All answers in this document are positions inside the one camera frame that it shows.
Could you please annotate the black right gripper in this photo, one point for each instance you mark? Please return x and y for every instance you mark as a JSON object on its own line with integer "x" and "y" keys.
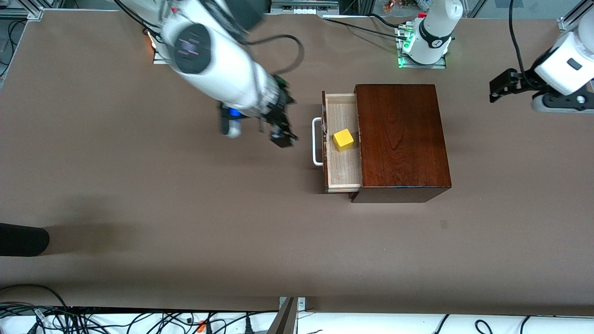
{"x": 279, "y": 110}

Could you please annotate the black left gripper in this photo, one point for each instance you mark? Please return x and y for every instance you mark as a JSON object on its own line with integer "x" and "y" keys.
{"x": 519, "y": 80}

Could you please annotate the yellow cube block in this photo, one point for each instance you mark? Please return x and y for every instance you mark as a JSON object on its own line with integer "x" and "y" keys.
{"x": 343, "y": 139}

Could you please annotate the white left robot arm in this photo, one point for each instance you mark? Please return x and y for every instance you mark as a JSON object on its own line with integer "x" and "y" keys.
{"x": 434, "y": 32}

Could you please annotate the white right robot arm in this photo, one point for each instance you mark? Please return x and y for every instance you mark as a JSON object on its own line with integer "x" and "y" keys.
{"x": 218, "y": 69}

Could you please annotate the white power strip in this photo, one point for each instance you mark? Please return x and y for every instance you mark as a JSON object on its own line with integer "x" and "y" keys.
{"x": 304, "y": 7}

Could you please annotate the dark brown wooden cabinet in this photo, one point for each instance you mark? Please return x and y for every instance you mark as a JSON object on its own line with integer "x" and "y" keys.
{"x": 399, "y": 139}

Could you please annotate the brown table cover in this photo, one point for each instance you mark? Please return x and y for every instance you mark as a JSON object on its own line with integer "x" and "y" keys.
{"x": 278, "y": 232}

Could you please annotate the dark diagonal strut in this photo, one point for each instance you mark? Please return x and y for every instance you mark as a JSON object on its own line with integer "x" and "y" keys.
{"x": 283, "y": 322}

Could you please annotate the black ribbed cylinder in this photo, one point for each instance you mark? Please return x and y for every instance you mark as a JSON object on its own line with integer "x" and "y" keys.
{"x": 23, "y": 239}

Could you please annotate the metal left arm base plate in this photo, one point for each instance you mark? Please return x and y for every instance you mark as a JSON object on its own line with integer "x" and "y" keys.
{"x": 422, "y": 66}

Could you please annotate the aluminium frame profile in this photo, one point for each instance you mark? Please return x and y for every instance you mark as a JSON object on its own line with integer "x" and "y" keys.
{"x": 28, "y": 14}
{"x": 573, "y": 18}

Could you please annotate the small metal bracket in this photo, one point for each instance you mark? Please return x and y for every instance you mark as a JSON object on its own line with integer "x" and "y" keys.
{"x": 301, "y": 304}

